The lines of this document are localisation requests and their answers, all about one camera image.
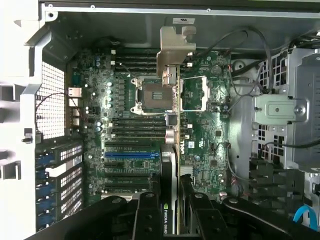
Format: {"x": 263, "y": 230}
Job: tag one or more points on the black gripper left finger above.
{"x": 147, "y": 217}

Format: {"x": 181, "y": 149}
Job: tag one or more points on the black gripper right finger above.
{"x": 207, "y": 220}

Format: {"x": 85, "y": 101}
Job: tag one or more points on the long black expansion slot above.
{"x": 127, "y": 186}
{"x": 127, "y": 144}
{"x": 127, "y": 177}

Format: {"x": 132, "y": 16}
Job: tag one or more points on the white expansion slot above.
{"x": 106, "y": 197}

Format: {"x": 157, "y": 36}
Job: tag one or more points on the silver chipset heat sink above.
{"x": 187, "y": 172}

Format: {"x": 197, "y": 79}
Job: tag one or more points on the short black expansion slot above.
{"x": 111, "y": 165}

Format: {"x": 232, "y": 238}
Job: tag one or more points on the blue expansion slot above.
{"x": 127, "y": 154}

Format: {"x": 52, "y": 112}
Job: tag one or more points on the black RAM slot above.
{"x": 140, "y": 120}
{"x": 140, "y": 70}
{"x": 140, "y": 131}
{"x": 140, "y": 125}
{"x": 135, "y": 64}
{"x": 135, "y": 53}
{"x": 135, "y": 59}
{"x": 187, "y": 137}

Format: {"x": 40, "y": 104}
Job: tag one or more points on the green motherboard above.
{"x": 210, "y": 120}

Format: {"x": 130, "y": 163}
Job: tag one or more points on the metal rear port block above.
{"x": 75, "y": 112}
{"x": 74, "y": 92}
{"x": 76, "y": 121}
{"x": 75, "y": 102}

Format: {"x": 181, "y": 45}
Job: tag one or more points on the CPU socket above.
{"x": 147, "y": 95}

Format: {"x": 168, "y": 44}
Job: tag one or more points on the perforated metal disk cage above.
{"x": 280, "y": 110}

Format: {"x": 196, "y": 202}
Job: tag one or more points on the round coin cell battery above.
{"x": 216, "y": 68}

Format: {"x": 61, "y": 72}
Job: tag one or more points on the thin metal locking lever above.
{"x": 120, "y": 64}

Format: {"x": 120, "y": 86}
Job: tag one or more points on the black and grey PC case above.
{"x": 112, "y": 27}

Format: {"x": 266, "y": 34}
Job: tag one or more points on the white case label sticker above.
{"x": 182, "y": 21}

